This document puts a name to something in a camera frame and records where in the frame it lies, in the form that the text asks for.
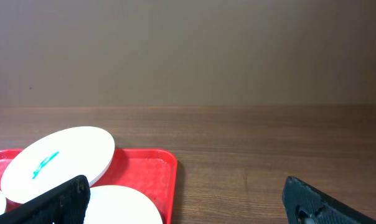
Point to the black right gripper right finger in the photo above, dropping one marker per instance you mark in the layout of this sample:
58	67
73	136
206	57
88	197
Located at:
304	203

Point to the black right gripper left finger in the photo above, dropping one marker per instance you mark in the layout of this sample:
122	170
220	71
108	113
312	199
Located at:
64	204

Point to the white plate top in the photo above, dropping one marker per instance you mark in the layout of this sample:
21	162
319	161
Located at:
57	158

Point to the red plastic tray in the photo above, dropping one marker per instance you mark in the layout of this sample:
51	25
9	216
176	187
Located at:
149	171

